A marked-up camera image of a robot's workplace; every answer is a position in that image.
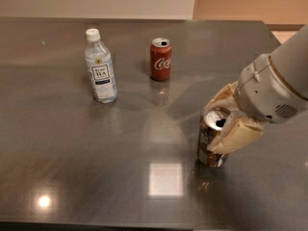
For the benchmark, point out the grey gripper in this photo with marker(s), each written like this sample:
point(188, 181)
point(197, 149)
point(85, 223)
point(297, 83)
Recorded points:
point(268, 91)

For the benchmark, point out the orange soda can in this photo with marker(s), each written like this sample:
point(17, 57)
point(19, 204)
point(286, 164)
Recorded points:
point(211, 123)

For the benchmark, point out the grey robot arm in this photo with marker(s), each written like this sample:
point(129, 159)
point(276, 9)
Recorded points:
point(291, 61)

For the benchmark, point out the red Coca-Cola can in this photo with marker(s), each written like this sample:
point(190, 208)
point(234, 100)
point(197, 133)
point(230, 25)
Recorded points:
point(160, 59)

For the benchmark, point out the clear tea bottle white cap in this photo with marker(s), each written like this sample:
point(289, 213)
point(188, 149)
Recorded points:
point(100, 67)

